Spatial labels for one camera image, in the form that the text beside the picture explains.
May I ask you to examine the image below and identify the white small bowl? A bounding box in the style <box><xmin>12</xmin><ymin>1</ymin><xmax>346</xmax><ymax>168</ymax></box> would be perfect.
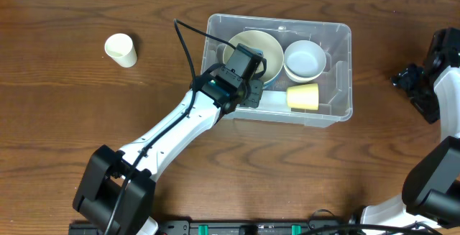
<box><xmin>283</xmin><ymin>65</ymin><xmax>326</xmax><ymax>84</ymax></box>

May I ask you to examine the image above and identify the yellow plastic cup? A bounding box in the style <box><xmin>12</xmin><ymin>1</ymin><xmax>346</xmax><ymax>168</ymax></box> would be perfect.
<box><xmin>287</xmin><ymin>83</ymin><xmax>319</xmax><ymax>110</ymax></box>

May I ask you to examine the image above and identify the grey small bowl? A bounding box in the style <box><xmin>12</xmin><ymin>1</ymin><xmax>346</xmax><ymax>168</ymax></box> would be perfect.
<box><xmin>285</xmin><ymin>40</ymin><xmax>327</xmax><ymax>78</ymax></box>

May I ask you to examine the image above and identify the cream plastic cup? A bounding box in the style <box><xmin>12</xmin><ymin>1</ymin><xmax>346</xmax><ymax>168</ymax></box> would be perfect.
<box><xmin>104</xmin><ymin>33</ymin><xmax>137</xmax><ymax>68</ymax></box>

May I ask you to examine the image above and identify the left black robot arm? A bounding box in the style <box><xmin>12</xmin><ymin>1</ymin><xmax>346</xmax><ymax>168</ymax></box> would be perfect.
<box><xmin>73</xmin><ymin>44</ymin><xmax>267</xmax><ymax>234</ymax></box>

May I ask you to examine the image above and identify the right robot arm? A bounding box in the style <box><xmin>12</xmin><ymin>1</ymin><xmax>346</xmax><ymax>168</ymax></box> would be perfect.
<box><xmin>351</xmin><ymin>27</ymin><xmax>459</xmax><ymax>234</ymax></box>

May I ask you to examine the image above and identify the white label on bin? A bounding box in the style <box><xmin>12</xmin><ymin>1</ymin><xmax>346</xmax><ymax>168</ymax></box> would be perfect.
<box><xmin>258</xmin><ymin>91</ymin><xmax>291</xmax><ymax>112</ymax></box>

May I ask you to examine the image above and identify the clear plastic storage bin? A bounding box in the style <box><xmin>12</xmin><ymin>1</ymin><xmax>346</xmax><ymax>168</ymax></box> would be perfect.
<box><xmin>201</xmin><ymin>14</ymin><xmax>353</xmax><ymax>127</ymax></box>

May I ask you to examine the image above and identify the left black cable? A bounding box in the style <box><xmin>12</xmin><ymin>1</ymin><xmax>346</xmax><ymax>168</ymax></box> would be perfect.
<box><xmin>102</xmin><ymin>18</ymin><xmax>238</xmax><ymax>235</ymax></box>

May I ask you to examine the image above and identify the black cable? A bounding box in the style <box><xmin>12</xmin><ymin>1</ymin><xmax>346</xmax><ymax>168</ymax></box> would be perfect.
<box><xmin>102</xmin><ymin>18</ymin><xmax>238</xmax><ymax>235</ymax></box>
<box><xmin>305</xmin><ymin>208</ymin><xmax>443</xmax><ymax>235</ymax></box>

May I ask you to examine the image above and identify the right black cable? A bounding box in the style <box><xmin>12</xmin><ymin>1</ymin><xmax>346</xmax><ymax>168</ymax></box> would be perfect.
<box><xmin>305</xmin><ymin>208</ymin><xmax>443</xmax><ymax>235</ymax></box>

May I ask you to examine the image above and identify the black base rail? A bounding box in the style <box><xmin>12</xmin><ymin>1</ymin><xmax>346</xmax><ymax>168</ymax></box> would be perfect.
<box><xmin>68</xmin><ymin>218</ymin><xmax>428</xmax><ymax>235</ymax></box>

